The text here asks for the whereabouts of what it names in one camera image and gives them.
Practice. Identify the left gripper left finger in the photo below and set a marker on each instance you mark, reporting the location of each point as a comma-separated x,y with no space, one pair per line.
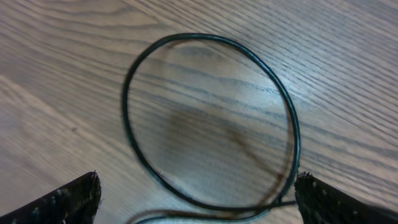
76,202

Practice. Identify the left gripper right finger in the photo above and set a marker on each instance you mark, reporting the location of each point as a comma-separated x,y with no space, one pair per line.
320,203

